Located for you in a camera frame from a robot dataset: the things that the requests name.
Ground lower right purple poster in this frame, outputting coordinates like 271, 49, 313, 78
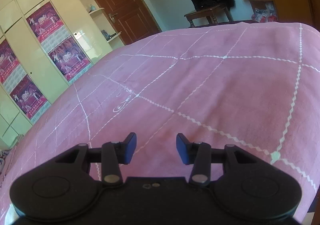
49, 36, 92, 84

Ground cream corner shelves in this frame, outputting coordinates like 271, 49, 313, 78
80, 0, 124, 49

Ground upper left purple poster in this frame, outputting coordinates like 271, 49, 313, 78
0, 39, 20, 84

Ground cream wardrobe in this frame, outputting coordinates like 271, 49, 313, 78
1, 0, 113, 149

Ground upper right purple poster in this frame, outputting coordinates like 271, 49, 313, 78
27, 2, 63, 43

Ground lower left purple poster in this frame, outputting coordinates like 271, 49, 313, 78
10, 75, 48, 123

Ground purple poster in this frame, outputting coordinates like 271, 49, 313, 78
0, 39, 20, 84
49, 36, 92, 84
10, 75, 48, 123
27, 2, 63, 43

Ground grey crumpled cloth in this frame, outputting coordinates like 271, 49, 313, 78
0, 149, 12, 175

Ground brown wooden door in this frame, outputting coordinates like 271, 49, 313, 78
95, 0, 161, 45

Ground pink checked bedspread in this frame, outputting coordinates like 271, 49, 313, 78
1, 22, 319, 224

